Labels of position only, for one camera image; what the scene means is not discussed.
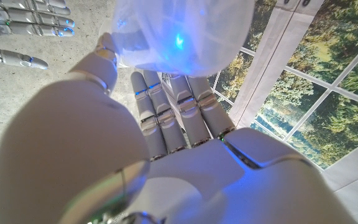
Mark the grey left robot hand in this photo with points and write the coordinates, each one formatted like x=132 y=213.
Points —
x=197 y=180

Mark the printed window forest backdrop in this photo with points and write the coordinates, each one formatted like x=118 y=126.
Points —
x=322 y=93

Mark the large clear plastic syringe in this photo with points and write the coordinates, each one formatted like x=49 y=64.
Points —
x=182 y=34

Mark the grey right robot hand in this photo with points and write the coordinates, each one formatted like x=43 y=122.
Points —
x=26 y=18

